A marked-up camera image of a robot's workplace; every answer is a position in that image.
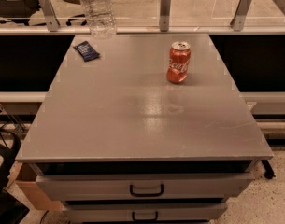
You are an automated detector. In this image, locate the clear plastic water bottle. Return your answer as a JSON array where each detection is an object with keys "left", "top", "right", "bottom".
[{"left": 79, "top": 0, "right": 116, "bottom": 39}]

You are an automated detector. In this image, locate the blue rxbar wrapper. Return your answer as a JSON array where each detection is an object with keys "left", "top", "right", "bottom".
[{"left": 74, "top": 41, "right": 100, "bottom": 62}]

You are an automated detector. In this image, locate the grey swivel office chair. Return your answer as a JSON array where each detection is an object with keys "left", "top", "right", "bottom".
[{"left": 63, "top": 0, "right": 87, "bottom": 26}]

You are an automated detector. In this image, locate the dark office chair left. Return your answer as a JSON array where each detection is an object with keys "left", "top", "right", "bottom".
[{"left": 0, "top": 0, "right": 40, "bottom": 26}]

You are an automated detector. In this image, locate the clear acrylic barrier panel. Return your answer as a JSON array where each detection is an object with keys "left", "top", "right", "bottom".
[{"left": 0, "top": 0, "right": 285, "bottom": 30}]

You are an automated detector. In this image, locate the red coca-cola can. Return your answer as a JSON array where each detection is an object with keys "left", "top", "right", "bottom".
[{"left": 166, "top": 41, "right": 191, "bottom": 84}]

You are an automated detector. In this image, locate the cardboard box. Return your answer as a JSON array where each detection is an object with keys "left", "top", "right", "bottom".
[{"left": 6, "top": 162, "right": 63, "bottom": 211}]

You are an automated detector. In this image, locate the grey lower drawer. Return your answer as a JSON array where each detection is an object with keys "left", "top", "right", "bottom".
[{"left": 64, "top": 203, "right": 227, "bottom": 224}]

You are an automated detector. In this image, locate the grey drawer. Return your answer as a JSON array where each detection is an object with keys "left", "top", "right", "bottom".
[
  {"left": 64, "top": 203, "right": 227, "bottom": 224},
  {"left": 36, "top": 173, "right": 253, "bottom": 202}
]

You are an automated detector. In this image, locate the black chair lower left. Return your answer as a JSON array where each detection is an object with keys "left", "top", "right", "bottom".
[{"left": 0, "top": 128, "right": 29, "bottom": 224}]

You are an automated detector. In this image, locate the grey upper drawer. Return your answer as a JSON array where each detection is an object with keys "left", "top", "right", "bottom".
[{"left": 36, "top": 173, "right": 253, "bottom": 202}]

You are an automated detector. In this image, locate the left metal bracket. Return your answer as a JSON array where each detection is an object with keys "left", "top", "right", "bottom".
[{"left": 38, "top": 0, "right": 60, "bottom": 32}]

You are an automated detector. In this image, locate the metal bracket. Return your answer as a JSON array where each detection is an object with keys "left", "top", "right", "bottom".
[
  {"left": 38, "top": 0, "right": 60, "bottom": 32},
  {"left": 230, "top": 0, "right": 252, "bottom": 31},
  {"left": 159, "top": 0, "right": 171, "bottom": 32}
]

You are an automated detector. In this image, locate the middle metal bracket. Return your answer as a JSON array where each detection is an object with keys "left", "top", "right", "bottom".
[{"left": 159, "top": 0, "right": 171, "bottom": 32}]

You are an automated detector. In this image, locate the right metal bracket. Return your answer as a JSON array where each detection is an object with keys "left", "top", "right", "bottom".
[{"left": 230, "top": 0, "right": 252, "bottom": 31}]

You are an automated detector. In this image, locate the black upper drawer handle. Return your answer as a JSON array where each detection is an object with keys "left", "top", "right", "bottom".
[{"left": 129, "top": 184, "right": 164, "bottom": 198}]

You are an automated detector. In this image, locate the black drawer handle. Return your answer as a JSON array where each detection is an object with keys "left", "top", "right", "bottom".
[
  {"left": 131, "top": 211, "right": 159, "bottom": 222},
  {"left": 129, "top": 184, "right": 164, "bottom": 198}
]

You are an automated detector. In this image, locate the black lower drawer handle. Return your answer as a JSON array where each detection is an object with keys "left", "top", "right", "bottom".
[{"left": 131, "top": 211, "right": 159, "bottom": 222}]

